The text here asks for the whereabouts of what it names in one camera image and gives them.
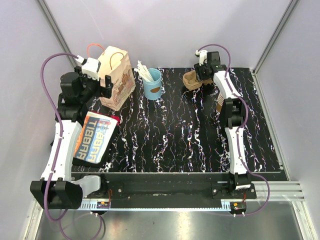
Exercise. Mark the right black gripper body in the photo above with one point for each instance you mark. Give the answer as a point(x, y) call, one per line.
point(200, 71)

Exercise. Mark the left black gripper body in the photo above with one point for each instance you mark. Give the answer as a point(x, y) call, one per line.
point(92, 86)

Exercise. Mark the pulp cup carrier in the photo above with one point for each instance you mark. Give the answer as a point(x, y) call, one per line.
point(191, 82)

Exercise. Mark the printed kraft paper bag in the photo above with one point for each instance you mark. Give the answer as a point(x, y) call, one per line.
point(115, 62)

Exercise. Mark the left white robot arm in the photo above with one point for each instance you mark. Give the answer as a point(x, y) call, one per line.
point(56, 190)

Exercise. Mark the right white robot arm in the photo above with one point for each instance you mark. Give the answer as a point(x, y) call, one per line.
point(233, 116)

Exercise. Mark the stacked paper coffee cups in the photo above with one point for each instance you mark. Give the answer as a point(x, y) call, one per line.
point(220, 102)

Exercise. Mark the red fabric item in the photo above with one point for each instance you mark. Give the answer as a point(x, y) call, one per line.
point(117, 118)

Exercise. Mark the blue cylindrical stirrer holder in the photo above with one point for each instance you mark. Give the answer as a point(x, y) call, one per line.
point(153, 90)

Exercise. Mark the black marble pattern mat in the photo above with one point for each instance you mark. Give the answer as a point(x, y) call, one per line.
point(181, 132)

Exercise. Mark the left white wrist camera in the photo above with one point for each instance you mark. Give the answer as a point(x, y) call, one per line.
point(89, 67)

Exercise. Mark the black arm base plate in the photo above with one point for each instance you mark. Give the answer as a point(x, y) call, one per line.
point(212, 185)

